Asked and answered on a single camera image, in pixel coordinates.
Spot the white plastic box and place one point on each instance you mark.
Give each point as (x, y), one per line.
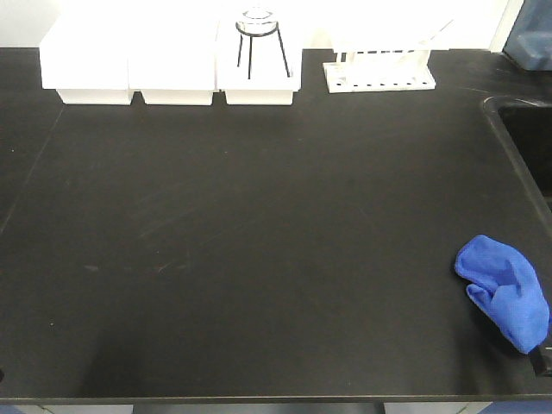
(86, 61)
(269, 85)
(172, 61)

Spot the left white plastic box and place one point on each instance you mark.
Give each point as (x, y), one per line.
(86, 61)

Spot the right white plastic box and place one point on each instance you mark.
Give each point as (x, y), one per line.
(269, 85)

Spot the white test tube rack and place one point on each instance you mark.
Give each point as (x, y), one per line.
(383, 58)

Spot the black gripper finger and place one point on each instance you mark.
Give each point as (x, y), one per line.
(540, 358)

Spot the clear glass dish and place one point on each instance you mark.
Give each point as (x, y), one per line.
(256, 19)

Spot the black lab sink basin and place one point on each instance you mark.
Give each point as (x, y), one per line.
(524, 126)

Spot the blue bin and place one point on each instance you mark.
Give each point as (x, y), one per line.
(529, 42)

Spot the black wire tripod stand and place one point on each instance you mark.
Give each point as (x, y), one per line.
(258, 49)

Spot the middle white plastic box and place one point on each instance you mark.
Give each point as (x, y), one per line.
(172, 61)

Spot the blue microfiber cloth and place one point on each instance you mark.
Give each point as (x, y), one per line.
(504, 285)

